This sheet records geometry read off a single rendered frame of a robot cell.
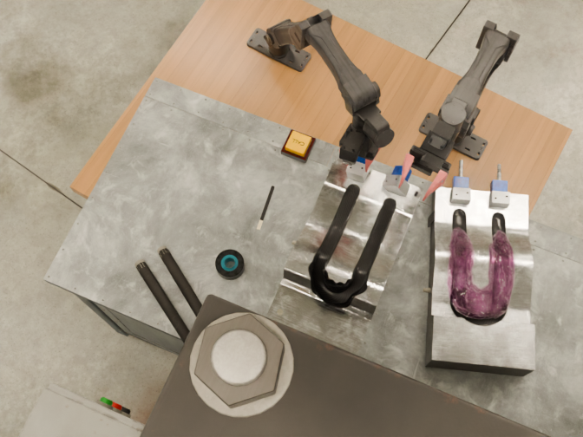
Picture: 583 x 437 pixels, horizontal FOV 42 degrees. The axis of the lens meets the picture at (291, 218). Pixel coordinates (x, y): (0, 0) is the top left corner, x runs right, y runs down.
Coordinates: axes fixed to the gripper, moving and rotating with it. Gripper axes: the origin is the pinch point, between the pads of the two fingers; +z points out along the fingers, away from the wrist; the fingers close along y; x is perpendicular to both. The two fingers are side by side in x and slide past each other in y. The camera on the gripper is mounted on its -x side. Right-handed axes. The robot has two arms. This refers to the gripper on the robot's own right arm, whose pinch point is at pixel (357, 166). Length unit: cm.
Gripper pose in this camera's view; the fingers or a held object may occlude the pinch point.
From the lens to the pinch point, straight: 208.8
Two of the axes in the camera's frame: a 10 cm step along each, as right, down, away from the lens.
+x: 4.1, -6.7, 6.2
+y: 9.1, 3.1, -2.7
